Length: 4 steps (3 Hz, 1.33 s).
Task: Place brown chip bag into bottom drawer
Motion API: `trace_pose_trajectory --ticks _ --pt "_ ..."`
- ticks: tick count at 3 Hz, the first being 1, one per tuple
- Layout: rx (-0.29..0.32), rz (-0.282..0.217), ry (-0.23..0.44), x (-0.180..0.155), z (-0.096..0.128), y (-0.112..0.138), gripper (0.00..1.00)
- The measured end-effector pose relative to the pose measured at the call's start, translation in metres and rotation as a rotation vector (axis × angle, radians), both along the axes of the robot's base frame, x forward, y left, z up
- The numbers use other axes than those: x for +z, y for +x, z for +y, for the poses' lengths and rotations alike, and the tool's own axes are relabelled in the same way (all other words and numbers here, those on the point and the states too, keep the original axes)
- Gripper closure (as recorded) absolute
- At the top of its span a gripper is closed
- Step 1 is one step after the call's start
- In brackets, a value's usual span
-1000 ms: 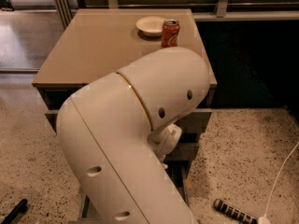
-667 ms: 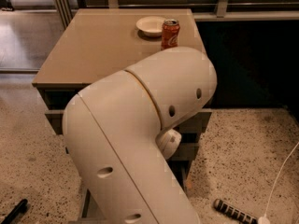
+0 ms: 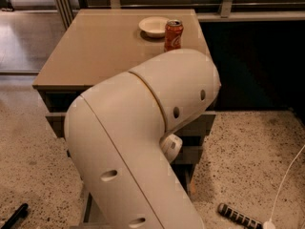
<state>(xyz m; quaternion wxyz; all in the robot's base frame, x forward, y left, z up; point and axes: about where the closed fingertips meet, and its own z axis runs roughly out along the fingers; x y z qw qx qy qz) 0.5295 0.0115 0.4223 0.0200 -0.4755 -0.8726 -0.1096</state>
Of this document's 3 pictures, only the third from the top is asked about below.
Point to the black handle on floor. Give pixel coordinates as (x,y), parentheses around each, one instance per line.
(20,213)

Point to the grey drawer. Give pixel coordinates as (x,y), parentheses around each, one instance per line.
(190,155)
(58,103)
(92,217)

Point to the grey drawer cabinet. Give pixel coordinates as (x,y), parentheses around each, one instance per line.
(100,44)

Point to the orange soda can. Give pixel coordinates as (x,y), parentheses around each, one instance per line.
(173,33)

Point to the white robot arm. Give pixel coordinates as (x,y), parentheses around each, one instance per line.
(114,130)

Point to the grey bottom drawer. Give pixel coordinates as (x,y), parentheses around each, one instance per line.
(92,217)

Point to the white bowl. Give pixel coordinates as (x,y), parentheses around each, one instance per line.
(153,26)

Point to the grey middle drawer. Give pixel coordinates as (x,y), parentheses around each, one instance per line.
(190,155)

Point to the grey top drawer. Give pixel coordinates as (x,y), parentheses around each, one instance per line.
(58,103)

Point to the black striped cylinder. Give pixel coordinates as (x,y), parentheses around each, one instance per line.
(230,213)

